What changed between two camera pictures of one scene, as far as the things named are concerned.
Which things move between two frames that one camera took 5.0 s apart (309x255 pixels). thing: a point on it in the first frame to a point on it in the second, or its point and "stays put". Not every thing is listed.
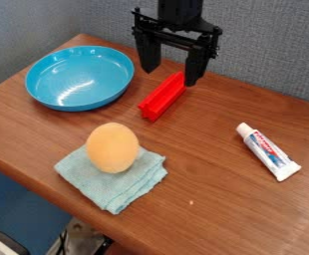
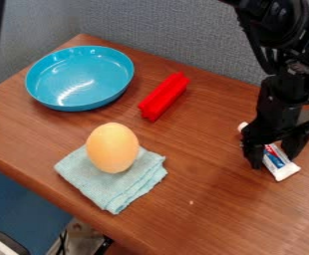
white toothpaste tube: (277, 160) stays put
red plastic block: (164, 98) stays put
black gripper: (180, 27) to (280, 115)
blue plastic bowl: (79, 78) stays put
